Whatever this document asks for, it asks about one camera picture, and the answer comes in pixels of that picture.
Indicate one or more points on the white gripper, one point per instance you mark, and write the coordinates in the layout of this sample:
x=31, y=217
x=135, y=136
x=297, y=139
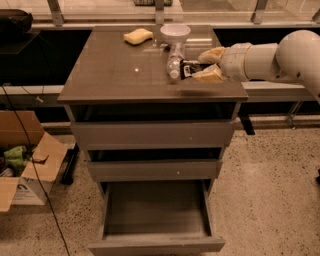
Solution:
x=233, y=62

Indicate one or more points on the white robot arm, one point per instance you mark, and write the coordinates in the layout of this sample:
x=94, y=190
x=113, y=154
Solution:
x=295, y=59

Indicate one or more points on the grey drawer cabinet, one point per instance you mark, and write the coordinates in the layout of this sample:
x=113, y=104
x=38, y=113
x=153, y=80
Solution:
x=115, y=82

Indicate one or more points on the grey top drawer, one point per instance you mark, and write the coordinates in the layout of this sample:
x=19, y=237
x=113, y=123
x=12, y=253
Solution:
x=148, y=135

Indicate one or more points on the grey drawer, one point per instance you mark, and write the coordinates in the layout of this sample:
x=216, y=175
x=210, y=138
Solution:
x=154, y=170
x=148, y=135
x=156, y=218

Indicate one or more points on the grey middle drawer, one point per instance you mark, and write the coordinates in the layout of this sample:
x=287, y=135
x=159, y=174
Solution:
x=154, y=170

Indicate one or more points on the grey bottom drawer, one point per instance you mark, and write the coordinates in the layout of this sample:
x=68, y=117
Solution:
x=156, y=218

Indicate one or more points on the clear plastic water bottle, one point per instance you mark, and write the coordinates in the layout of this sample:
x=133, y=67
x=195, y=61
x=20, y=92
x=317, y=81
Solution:
x=175, y=58

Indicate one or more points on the white bowl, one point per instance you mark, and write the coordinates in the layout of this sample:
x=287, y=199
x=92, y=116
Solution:
x=173, y=33

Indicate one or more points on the yellow sponge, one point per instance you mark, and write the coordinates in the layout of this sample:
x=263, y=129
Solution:
x=138, y=36

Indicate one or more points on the black floor stand bar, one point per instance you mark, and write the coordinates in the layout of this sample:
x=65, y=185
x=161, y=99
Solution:
x=68, y=165

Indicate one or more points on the open cardboard box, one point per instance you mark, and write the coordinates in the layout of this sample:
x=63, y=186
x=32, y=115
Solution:
x=44, y=156

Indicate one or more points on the black object upper left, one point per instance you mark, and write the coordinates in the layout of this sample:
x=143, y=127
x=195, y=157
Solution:
x=14, y=22

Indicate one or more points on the green item in box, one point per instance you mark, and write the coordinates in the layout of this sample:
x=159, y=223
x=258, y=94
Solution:
x=15, y=159

